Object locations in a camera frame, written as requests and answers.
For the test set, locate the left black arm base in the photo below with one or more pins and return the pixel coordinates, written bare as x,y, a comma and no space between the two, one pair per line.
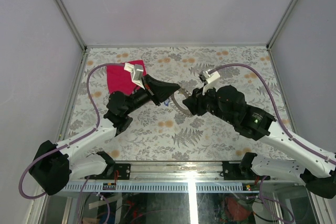
113,170

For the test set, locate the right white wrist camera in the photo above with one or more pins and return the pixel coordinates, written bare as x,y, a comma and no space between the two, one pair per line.
209,79

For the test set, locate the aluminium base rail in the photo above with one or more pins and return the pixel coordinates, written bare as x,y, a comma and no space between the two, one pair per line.
159,171

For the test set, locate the magenta cloth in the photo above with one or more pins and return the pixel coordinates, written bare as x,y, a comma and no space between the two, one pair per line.
119,80

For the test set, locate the grey slotted cable duct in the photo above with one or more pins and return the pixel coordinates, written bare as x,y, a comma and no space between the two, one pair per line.
151,187

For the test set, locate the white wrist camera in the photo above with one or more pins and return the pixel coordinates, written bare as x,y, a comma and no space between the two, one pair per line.
209,79
136,72

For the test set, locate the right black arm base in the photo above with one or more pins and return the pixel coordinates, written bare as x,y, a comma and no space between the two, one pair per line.
236,170

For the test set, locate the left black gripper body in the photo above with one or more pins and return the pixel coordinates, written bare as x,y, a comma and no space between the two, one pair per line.
140,97

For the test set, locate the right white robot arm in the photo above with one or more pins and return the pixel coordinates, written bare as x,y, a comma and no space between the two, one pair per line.
309,165

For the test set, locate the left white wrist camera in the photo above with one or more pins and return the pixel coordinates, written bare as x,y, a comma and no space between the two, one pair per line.
136,72

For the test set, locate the large metal keyring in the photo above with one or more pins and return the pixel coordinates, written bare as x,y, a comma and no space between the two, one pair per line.
177,104

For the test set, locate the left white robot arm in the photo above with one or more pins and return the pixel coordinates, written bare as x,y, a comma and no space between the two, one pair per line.
57,164

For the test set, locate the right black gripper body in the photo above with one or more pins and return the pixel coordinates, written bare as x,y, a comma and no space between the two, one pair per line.
208,103

